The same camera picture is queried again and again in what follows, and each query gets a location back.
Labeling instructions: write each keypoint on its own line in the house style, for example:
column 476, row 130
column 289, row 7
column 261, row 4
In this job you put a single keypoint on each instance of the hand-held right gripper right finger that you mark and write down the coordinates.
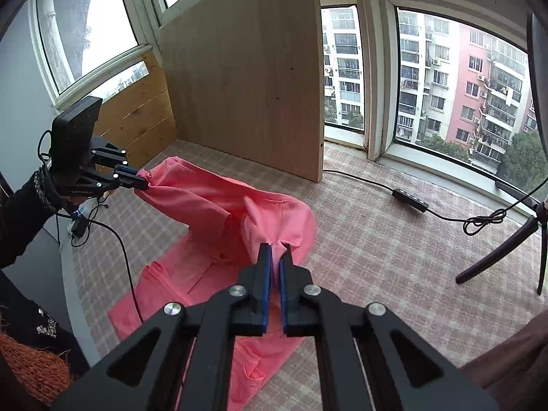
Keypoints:
column 283, row 295

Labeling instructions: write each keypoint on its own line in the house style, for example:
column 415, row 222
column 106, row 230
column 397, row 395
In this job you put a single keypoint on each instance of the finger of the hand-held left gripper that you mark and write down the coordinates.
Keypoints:
column 132, row 182
column 111, row 152

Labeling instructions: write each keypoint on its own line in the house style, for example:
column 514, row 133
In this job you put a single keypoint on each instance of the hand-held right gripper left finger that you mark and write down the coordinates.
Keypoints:
column 266, row 291

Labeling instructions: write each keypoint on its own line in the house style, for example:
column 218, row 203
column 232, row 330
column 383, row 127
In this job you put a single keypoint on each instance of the pink t-shirt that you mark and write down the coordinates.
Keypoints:
column 205, row 205

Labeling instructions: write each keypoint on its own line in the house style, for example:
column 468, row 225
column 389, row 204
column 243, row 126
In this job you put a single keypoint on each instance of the person's left forearm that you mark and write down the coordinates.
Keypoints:
column 25, row 222

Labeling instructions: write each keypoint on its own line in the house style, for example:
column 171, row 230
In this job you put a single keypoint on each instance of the person's left hand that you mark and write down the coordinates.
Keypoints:
column 77, row 201

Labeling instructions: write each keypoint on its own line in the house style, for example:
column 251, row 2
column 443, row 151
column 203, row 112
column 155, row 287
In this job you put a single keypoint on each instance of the pine wood panel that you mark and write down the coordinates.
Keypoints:
column 141, row 115

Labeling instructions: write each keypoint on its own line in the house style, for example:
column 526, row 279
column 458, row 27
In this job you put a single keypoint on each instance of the black power adapter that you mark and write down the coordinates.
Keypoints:
column 79, row 227

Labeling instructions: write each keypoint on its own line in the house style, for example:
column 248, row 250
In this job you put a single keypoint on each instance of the light wooden board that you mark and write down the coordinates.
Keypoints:
column 239, row 72

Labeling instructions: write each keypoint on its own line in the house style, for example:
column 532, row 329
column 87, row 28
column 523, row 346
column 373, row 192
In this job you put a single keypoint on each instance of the black inline controller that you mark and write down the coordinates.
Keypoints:
column 409, row 200

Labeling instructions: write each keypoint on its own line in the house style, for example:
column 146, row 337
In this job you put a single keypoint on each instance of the person's dark speckled sweater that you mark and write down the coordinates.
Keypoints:
column 34, row 308

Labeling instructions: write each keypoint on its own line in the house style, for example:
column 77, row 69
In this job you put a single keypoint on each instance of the person's orange knit garment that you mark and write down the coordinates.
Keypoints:
column 30, row 364

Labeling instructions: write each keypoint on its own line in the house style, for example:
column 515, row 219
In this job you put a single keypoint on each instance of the black tripod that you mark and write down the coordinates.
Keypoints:
column 496, row 250

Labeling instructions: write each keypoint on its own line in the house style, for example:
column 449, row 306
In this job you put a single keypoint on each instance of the brown garment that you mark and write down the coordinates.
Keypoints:
column 513, row 364

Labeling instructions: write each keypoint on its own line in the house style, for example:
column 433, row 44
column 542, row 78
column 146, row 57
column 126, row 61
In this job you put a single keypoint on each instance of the white window frame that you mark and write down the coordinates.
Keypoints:
column 371, row 72

